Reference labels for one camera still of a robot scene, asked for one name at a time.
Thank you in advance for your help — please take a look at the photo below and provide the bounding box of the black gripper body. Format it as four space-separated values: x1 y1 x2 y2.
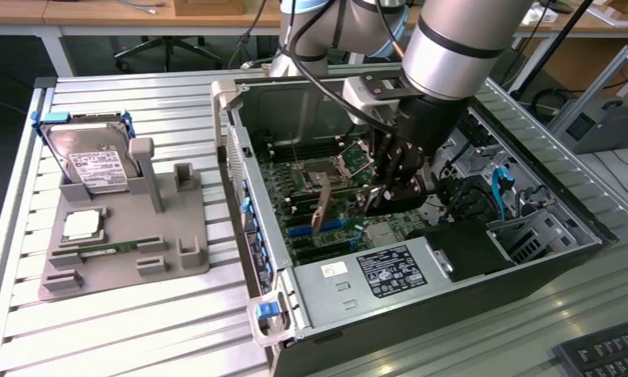
394 96 472 152

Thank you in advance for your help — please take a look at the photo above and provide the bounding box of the graphics card with black fan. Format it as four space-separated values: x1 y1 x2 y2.
310 182 428 233

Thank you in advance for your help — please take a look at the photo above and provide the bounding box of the metal socket cover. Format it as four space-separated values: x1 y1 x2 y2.
337 140 378 177

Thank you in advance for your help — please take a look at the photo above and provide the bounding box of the silver disk bay cage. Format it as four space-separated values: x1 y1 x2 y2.
428 105 509 221

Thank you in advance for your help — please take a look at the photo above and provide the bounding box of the CPU socket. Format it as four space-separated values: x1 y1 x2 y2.
292 159 346 193

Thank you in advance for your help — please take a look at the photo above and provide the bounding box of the silver chipset heatsink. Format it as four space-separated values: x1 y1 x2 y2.
364 225 400 247

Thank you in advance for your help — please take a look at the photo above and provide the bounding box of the thin metal locking lever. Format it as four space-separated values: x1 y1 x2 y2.
288 132 304 166

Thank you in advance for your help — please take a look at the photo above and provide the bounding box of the green RAM stick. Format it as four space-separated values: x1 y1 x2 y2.
77 241 140 258
290 194 357 215

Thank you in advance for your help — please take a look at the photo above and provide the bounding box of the black plastic cover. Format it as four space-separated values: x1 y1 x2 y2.
405 219 517 284

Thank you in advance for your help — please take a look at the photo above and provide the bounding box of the green motherboard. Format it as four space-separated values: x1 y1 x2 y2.
256 137 436 268

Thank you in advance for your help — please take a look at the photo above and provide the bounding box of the black expansion slot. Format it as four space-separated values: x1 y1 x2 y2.
294 240 356 257
285 214 346 229
297 251 357 265

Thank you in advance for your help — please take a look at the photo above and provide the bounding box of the blue expansion slot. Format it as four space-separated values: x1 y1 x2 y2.
286 223 346 236

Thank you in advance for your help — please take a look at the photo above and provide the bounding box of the silver disk bay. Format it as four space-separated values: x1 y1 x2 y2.
489 207 607 265

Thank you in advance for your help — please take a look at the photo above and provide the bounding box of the black tripod pole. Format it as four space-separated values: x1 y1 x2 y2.
507 0 596 95

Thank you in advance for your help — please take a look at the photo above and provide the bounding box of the white box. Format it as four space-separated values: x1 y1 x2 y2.
523 7 559 26

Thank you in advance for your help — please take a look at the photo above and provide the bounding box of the grey equipment box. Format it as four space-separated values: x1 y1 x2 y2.
548 97 628 155

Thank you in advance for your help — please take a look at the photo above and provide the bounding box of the grey power supply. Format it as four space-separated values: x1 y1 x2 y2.
290 239 455 329

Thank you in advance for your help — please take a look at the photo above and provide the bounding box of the wooden desk with white legs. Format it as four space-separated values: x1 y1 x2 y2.
507 0 628 95
0 0 282 78

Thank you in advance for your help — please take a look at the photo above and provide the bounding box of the black open PC case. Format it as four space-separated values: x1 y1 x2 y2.
210 69 620 377

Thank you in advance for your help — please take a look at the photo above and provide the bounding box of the blue case latch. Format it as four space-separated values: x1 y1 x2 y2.
254 301 277 322

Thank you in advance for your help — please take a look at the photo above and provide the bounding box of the white paper sheet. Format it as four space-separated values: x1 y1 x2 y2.
585 6 628 27

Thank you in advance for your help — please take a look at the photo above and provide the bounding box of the black office chair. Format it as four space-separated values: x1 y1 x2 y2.
113 35 225 72

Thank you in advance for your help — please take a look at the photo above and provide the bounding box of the grey parts rack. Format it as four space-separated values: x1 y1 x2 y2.
36 137 210 302

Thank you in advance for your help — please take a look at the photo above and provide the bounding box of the silver hard disk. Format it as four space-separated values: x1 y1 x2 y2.
44 123 140 196

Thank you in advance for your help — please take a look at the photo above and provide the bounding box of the black keyboard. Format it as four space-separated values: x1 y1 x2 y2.
552 316 628 377

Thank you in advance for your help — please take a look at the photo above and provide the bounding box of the silver CPU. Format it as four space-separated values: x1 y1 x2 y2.
61 211 105 239

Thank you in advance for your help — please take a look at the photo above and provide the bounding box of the blue disk caddy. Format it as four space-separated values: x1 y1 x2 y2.
29 111 136 185

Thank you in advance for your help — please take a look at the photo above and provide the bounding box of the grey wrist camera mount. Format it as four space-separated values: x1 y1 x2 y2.
342 74 425 125

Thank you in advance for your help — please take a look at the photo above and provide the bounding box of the blue wire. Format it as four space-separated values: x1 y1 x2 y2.
493 164 519 221

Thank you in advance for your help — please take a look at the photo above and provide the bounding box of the aluminium profile frame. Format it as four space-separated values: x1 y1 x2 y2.
575 43 628 130

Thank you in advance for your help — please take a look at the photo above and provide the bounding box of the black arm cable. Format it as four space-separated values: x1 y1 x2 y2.
226 0 414 133

